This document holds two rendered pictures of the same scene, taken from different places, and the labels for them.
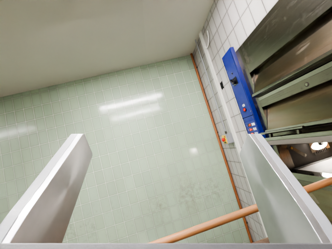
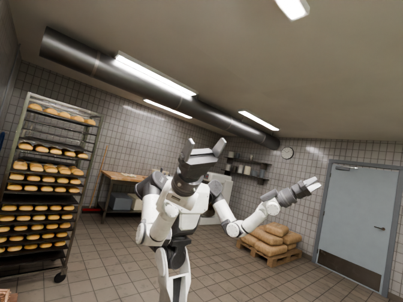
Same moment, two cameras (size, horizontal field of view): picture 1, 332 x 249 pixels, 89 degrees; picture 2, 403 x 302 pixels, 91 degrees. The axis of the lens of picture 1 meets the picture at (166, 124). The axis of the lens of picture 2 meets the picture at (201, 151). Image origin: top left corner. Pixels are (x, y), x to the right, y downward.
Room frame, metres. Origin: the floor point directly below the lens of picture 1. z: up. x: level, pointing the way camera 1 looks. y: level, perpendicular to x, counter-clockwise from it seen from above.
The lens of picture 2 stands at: (0.54, -0.29, 1.48)
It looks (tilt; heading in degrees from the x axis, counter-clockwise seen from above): 4 degrees up; 147
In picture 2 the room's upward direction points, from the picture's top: 12 degrees clockwise
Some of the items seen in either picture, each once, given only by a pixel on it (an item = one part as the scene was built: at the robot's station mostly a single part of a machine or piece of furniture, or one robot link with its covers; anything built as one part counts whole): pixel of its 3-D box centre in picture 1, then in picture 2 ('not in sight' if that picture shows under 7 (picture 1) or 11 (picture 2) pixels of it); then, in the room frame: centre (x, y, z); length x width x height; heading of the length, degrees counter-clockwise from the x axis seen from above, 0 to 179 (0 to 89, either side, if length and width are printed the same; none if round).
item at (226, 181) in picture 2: not in sight; (211, 197); (-3.73, 3.14, 0.66); 1.00 x 0.66 x 1.32; 96
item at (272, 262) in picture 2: not in sight; (269, 248); (-1.96, 3.50, 0.07); 1.20 x 0.80 x 0.14; 96
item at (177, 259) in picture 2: not in sight; (167, 243); (-0.54, 0.31, 0.97); 0.28 x 0.13 x 0.18; 7
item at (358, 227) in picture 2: not in sight; (354, 219); (-0.89, 4.28, 1.08); 1.14 x 0.09 x 2.16; 6
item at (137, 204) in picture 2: not in sight; (138, 201); (-3.92, 1.24, 0.35); 0.50 x 0.36 x 0.24; 8
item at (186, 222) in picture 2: not in sight; (179, 201); (-0.51, 0.31, 1.23); 0.34 x 0.30 x 0.36; 97
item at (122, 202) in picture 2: not in sight; (119, 201); (-3.87, 0.82, 0.35); 0.50 x 0.36 x 0.24; 6
